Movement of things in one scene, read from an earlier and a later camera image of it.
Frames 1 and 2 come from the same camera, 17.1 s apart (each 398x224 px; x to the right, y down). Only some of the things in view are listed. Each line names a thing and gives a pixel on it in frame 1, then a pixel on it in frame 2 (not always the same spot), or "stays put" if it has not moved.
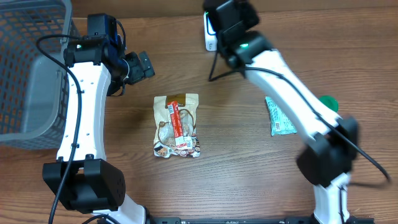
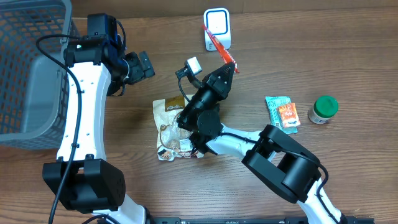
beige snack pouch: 175,121 stays put
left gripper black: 144,65 stays put
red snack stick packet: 181,142 → 226,56
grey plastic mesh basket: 32,86 stays put
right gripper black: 212,4 → 213,84
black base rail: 245,220 stays put
